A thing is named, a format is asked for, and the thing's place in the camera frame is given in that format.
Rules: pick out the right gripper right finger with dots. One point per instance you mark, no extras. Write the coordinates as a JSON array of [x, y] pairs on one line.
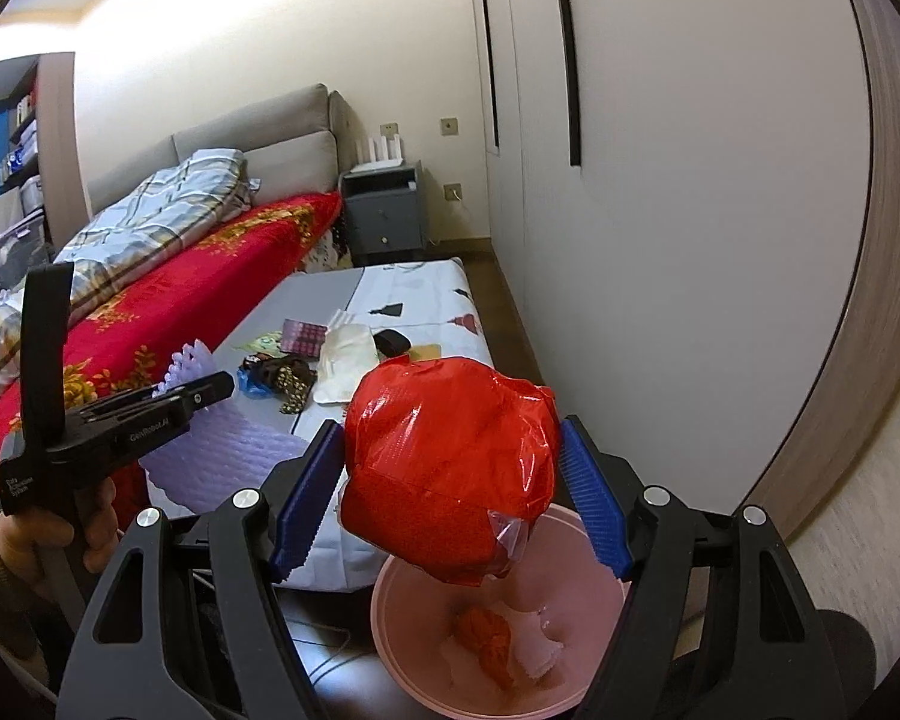
[[602, 488]]

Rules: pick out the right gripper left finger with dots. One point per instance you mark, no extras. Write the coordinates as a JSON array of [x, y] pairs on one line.
[[299, 492]]

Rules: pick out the red plastic bag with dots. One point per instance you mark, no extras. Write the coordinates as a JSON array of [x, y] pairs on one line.
[[449, 465]]

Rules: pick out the black pink printed packet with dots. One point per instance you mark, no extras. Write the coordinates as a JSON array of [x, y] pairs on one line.
[[303, 339]]

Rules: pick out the black elastic band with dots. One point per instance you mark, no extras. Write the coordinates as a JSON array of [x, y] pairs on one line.
[[391, 344]]

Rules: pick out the pink trash bin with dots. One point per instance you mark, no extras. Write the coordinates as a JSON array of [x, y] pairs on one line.
[[526, 645]]

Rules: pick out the left hand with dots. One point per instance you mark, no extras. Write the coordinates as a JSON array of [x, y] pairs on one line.
[[21, 536]]

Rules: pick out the brown floral cloth scrunchie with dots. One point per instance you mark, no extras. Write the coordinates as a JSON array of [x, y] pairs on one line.
[[289, 377]]

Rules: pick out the blue plastic bag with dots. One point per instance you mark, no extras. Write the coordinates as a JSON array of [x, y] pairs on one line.
[[252, 387]]

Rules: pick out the red floral bedspread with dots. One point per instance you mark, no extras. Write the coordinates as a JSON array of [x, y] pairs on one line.
[[201, 293]]

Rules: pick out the white crumpled paper bag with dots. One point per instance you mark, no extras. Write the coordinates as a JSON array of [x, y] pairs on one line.
[[347, 354]]

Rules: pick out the green printed wrapper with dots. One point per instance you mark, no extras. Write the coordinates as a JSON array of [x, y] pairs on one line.
[[266, 344]]

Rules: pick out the dark grey nightstand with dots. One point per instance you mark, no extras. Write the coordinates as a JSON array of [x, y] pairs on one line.
[[385, 212]]

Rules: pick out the wooden shelf unit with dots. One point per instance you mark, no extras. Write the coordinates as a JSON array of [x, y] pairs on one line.
[[40, 172]]

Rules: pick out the plaid folded quilt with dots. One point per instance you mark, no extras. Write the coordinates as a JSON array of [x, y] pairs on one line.
[[168, 212]]

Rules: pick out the white router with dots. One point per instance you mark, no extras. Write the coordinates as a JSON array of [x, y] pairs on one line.
[[384, 153]]

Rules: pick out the grey upholstered headboard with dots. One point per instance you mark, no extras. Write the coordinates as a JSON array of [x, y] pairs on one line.
[[299, 142]]

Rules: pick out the white wardrobe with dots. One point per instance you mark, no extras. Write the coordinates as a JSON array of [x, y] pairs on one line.
[[696, 206]]

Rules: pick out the wall socket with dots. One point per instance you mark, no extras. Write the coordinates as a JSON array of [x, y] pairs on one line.
[[452, 192]]

